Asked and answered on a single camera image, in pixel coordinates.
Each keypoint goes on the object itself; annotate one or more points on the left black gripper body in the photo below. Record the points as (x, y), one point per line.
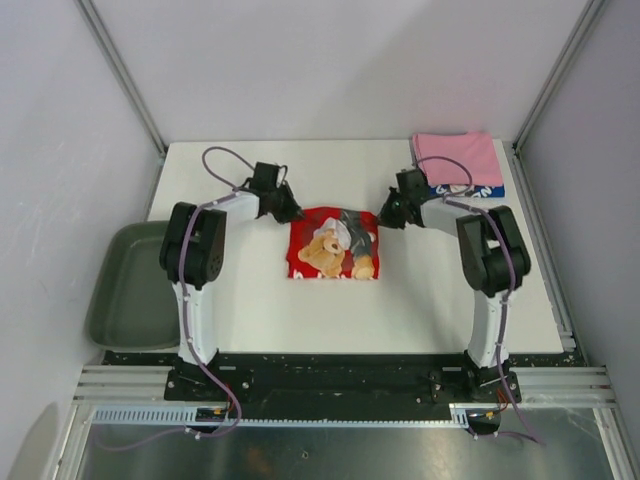
(279, 195)

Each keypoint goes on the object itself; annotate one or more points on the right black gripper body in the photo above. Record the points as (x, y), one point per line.
(406, 199)

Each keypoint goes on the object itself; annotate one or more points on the blue printed t shirt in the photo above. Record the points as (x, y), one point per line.
(470, 190)

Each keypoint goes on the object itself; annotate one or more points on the red t shirt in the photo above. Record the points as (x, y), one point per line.
(334, 243)

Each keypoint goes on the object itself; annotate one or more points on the pink t shirt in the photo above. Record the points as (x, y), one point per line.
(455, 146)

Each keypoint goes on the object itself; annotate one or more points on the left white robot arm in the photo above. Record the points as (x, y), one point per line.
(193, 249)

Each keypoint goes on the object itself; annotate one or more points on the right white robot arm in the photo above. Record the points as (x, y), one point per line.
(493, 254)

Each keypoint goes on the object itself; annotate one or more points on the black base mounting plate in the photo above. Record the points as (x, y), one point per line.
(376, 386)

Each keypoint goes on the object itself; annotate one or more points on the dark green plastic bin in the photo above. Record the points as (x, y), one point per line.
(133, 307)

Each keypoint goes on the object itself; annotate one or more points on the right aluminium table rail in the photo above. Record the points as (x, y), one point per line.
(543, 252)

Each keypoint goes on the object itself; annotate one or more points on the left aluminium frame post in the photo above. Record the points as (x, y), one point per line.
(118, 67)

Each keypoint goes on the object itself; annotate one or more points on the aluminium frame post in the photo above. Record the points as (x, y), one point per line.
(118, 67)
(576, 41)

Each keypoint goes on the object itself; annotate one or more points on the right aluminium frame post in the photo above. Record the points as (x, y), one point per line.
(576, 41)

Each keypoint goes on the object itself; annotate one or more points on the grey slotted cable duct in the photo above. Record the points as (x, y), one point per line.
(431, 416)

